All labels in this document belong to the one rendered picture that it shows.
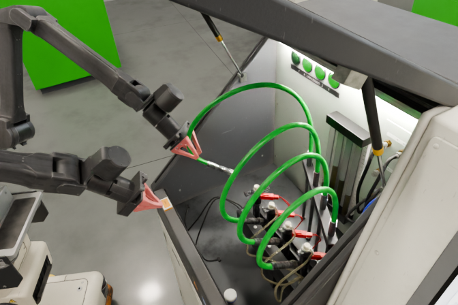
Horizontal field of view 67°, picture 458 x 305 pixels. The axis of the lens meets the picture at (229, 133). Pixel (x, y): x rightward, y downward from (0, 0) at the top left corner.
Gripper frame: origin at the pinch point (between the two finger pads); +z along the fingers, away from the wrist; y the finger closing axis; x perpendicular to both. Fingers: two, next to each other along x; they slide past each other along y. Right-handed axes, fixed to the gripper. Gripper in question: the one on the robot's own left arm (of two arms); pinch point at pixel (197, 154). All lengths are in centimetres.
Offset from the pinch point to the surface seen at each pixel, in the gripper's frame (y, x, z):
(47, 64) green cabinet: 229, 195, -138
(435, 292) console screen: -40, -38, 37
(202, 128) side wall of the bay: 20.9, 3.9, -2.0
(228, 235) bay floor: 7.3, 20.7, 31.4
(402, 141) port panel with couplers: -5, -46, 30
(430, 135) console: -31, -53, 17
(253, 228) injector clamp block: -2.5, 4.2, 29.2
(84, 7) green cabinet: 252, 127, -148
